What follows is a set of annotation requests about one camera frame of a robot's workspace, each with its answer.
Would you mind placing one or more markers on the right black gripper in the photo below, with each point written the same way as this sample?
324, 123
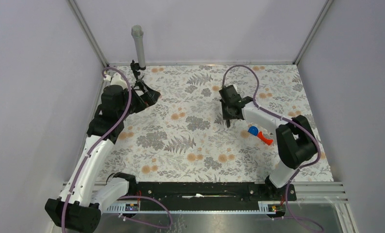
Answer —
225, 115

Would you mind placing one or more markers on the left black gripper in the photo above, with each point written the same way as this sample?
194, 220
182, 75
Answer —
149, 97

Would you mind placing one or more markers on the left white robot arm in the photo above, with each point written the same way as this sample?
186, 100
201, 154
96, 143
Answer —
78, 208

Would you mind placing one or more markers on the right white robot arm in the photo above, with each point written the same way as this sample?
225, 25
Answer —
294, 138

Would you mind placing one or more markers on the blue and orange toy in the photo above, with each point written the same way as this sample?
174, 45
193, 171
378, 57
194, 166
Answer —
254, 131

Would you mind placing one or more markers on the black tripod microphone stand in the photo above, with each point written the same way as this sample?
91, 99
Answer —
138, 73

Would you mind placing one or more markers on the silver microphone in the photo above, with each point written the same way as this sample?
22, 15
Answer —
137, 34

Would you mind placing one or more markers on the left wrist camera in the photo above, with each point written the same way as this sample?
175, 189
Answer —
115, 79

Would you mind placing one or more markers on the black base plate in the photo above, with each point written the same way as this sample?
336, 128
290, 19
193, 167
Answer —
219, 194

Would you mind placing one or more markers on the white slotted cable duct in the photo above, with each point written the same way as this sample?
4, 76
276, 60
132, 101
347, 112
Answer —
145, 207

